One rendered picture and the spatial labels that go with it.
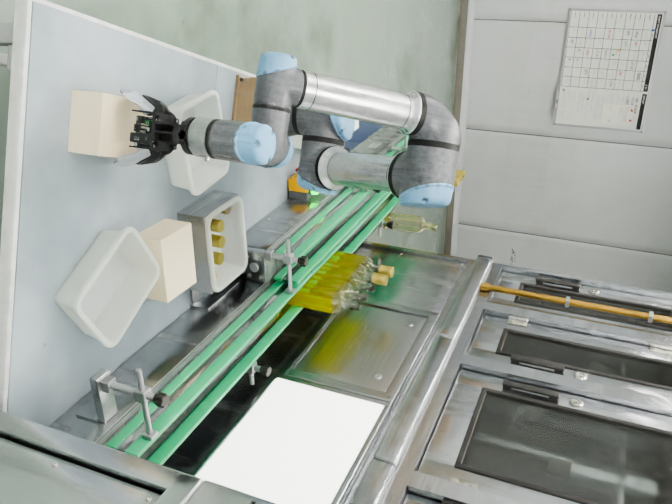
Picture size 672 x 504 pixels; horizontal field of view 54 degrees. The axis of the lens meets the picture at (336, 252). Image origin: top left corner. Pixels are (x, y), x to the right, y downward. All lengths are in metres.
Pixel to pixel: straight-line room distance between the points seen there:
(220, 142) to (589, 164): 6.78
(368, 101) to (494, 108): 6.40
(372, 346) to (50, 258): 0.96
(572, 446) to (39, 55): 1.45
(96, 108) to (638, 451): 1.45
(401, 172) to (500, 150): 6.40
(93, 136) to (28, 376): 0.49
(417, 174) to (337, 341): 0.70
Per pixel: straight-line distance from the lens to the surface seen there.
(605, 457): 1.77
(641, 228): 8.03
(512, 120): 7.75
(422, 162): 1.45
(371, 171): 1.59
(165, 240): 1.56
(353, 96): 1.37
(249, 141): 1.19
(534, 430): 1.80
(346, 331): 2.02
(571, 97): 7.61
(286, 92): 1.31
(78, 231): 1.46
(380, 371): 1.85
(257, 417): 1.71
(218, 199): 1.77
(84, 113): 1.39
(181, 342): 1.69
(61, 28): 1.40
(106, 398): 1.46
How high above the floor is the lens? 1.73
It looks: 21 degrees down
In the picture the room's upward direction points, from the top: 100 degrees clockwise
